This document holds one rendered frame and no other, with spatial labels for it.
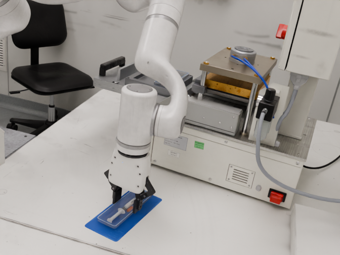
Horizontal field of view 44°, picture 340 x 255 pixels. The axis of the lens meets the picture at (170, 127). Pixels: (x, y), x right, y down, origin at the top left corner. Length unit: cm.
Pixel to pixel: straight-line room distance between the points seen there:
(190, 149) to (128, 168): 30
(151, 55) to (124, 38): 200
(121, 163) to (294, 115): 54
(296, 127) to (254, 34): 159
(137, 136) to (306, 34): 49
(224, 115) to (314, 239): 41
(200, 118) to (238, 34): 165
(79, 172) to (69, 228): 26
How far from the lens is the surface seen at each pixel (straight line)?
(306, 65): 114
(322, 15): 111
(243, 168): 125
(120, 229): 109
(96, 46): 312
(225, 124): 122
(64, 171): 131
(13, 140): 148
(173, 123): 96
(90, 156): 139
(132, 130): 98
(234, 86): 125
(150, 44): 105
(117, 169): 106
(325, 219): 123
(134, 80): 136
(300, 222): 118
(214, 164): 127
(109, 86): 141
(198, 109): 123
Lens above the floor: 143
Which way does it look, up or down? 24 degrees down
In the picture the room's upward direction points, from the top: 8 degrees clockwise
